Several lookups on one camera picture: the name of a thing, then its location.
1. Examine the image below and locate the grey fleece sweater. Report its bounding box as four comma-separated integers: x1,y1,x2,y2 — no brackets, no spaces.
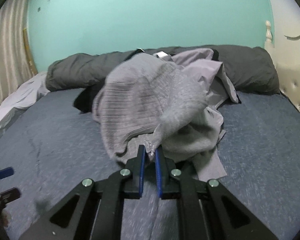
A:
91,53,225,183

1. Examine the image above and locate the blue patterned bedsheet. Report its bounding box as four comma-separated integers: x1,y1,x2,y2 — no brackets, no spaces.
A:
0,89,300,239

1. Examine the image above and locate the black garment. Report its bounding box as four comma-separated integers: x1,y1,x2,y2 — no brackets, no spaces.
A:
73,86,100,113

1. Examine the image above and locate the light grey sheet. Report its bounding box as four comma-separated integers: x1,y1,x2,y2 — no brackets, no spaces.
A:
0,72,50,137

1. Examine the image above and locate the light grey windbreaker jacket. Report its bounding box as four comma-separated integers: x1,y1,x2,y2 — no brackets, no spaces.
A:
153,48,241,109

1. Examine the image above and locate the beige striped curtain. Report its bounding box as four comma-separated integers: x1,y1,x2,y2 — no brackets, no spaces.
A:
0,0,34,105

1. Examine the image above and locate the cream tufted headboard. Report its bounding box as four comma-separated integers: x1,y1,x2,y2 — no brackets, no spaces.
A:
264,21,300,112

